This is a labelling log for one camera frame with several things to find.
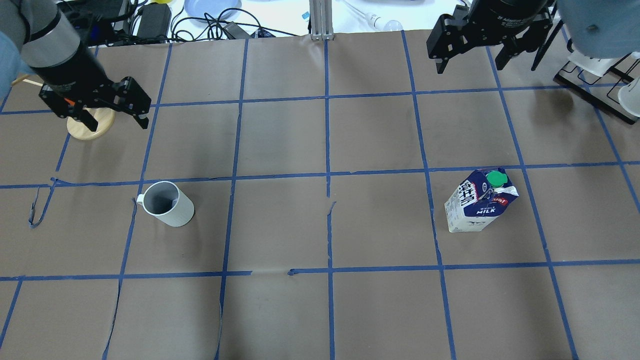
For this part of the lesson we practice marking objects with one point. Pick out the black computer box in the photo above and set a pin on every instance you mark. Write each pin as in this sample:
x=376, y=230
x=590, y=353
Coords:
x=115, y=13

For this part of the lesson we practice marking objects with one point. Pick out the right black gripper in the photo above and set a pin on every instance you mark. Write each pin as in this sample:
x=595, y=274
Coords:
x=505, y=14

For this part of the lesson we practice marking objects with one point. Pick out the blue white milk carton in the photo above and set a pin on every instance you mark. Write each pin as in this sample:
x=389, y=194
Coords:
x=477, y=201

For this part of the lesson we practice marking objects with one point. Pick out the white grey mug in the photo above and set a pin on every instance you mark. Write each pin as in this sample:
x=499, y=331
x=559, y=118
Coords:
x=165, y=201

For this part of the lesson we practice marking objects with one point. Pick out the light blue plate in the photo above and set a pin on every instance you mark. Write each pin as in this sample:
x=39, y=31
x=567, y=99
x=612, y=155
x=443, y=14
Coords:
x=218, y=9

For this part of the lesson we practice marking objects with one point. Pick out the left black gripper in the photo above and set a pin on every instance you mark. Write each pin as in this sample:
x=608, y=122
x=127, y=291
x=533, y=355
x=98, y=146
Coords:
x=71, y=70

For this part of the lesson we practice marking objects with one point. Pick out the white light bulb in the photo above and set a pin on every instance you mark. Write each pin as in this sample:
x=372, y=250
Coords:
x=382, y=24

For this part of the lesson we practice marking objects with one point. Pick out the aluminium frame post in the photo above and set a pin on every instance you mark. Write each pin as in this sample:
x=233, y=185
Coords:
x=321, y=20

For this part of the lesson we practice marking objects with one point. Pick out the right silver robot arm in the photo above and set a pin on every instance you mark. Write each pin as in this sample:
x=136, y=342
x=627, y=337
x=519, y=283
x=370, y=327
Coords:
x=599, y=29

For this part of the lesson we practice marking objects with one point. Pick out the black power adapter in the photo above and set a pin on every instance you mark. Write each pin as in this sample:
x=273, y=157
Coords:
x=154, y=23

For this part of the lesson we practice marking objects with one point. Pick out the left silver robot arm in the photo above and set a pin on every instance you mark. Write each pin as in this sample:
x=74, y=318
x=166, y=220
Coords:
x=36, y=37

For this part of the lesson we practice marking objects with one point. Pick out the wooden mug tree stand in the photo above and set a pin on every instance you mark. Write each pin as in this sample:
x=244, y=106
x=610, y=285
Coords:
x=83, y=123

